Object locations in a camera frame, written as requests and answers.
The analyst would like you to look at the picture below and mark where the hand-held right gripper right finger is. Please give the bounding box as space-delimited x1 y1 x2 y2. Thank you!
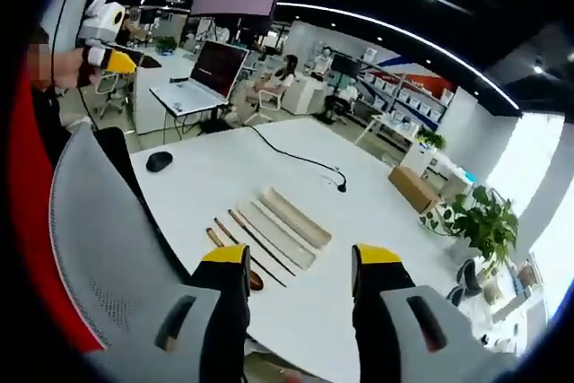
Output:
351 243 530 383

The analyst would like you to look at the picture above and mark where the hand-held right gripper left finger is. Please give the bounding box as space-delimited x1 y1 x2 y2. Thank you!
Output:
87 243 252 383

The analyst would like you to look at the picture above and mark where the brown wooden spoon utensil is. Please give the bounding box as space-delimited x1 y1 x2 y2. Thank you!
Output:
205 226 266 295

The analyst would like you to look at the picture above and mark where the dark wooden chopstick utensil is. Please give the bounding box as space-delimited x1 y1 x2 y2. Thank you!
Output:
228 208 298 277
213 217 288 289

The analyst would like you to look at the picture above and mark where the person's left hand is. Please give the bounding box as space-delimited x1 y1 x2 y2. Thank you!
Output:
53 48 98 89

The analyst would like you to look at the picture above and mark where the green plant on counter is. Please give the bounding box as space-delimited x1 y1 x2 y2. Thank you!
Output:
153 35 178 56

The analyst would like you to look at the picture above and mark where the white laptop stand table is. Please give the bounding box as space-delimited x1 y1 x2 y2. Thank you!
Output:
149 86 234 147

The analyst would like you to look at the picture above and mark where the white open laptop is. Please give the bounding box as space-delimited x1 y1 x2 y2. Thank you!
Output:
149 39 250 116

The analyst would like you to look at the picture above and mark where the black office chair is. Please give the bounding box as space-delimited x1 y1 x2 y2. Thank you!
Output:
446 258 482 309

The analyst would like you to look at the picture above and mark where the black computer mouse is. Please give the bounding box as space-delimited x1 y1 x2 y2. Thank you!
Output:
145 150 174 174

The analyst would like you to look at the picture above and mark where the white patterned plant pot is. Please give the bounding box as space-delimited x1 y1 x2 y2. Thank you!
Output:
419 202 455 237

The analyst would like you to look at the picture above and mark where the white chair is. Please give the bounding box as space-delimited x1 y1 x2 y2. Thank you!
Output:
243 86 287 126

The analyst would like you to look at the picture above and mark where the brown cardboard box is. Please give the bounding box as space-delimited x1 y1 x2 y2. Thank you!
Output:
387 165 444 215

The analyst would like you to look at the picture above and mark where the green potted plant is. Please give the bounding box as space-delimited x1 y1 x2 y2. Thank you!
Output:
432 184 520 273

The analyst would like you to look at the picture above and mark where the grey mesh office chair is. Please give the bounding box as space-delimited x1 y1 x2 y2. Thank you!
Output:
48 122 222 360

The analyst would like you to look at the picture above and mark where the small green plant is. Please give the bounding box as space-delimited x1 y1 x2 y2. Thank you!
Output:
415 126 448 152

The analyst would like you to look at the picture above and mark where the black monitor on stand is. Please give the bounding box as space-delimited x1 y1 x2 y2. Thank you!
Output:
328 52 362 88

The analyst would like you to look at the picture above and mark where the shelf of white storage boxes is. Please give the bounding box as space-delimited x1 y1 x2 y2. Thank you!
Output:
357 47 451 125

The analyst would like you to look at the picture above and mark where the thin black cable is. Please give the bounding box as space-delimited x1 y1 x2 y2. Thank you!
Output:
49 0 98 133

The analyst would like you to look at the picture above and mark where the black cable with plug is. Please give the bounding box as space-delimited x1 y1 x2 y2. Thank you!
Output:
244 124 350 195

